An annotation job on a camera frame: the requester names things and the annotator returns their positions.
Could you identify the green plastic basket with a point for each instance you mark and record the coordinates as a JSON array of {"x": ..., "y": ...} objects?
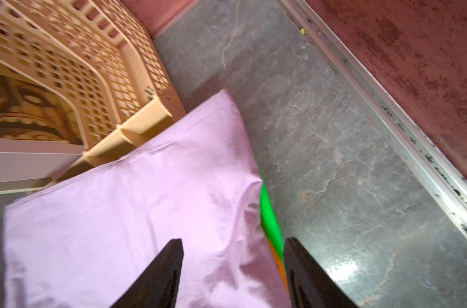
[{"x": 270, "y": 223}]

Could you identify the purple pants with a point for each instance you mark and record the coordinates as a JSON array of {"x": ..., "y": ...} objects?
[{"x": 84, "y": 241}]

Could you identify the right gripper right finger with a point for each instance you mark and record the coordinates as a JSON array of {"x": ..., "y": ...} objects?
[{"x": 308, "y": 284}]

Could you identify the orange pants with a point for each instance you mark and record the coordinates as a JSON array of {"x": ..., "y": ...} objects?
[{"x": 281, "y": 265}]

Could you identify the beige file organizer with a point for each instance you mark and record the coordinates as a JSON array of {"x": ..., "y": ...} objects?
[{"x": 82, "y": 73}]

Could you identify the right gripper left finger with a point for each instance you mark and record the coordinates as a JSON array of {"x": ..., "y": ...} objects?
[{"x": 158, "y": 284}]

